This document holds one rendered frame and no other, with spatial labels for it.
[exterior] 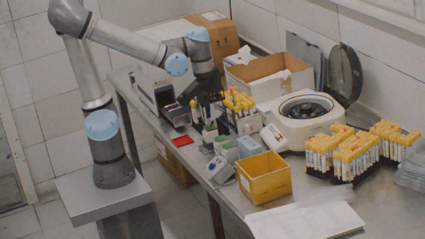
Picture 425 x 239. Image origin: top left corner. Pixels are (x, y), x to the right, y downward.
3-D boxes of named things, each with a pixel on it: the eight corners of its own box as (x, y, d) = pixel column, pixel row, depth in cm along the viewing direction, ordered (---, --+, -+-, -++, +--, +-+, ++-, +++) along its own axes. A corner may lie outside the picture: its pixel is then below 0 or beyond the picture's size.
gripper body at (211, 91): (226, 101, 235) (220, 70, 230) (203, 109, 232) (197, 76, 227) (217, 94, 241) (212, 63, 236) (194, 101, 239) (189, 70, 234)
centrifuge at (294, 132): (255, 135, 248) (252, 104, 243) (329, 115, 253) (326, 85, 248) (277, 163, 227) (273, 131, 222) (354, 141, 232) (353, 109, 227)
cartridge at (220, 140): (214, 155, 239) (212, 137, 236) (226, 150, 241) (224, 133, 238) (219, 159, 236) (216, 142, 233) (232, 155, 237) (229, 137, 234)
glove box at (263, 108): (255, 121, 258) (253, 99, 254) (309, 103, 265) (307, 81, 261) (271, 133, 247) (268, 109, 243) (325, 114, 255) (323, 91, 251)
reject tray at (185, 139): (170, 141, 254) (170, 139, 253) (187, 135, 256) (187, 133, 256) (177, 148, 248) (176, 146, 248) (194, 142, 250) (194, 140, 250)
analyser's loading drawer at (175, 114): (157, 110, 276) (155, 99, 274) (172, 105, 278) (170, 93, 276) (174, 127, 259) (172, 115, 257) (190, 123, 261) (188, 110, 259)
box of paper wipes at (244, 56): (224, 70, 311) (220, 45, 305) (246, 63, 315) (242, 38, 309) (249, 84, 292) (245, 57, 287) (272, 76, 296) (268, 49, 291)
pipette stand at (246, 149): (236, 166, 230) (232, 140, 225) (254, 159, 232) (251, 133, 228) (250, 177, 221) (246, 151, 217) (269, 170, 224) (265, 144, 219)
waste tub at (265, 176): (238, 188, 216) (234, 161, 212) (275, 175, 220) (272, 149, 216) (255, 207, 205) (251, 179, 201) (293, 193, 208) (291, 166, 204)
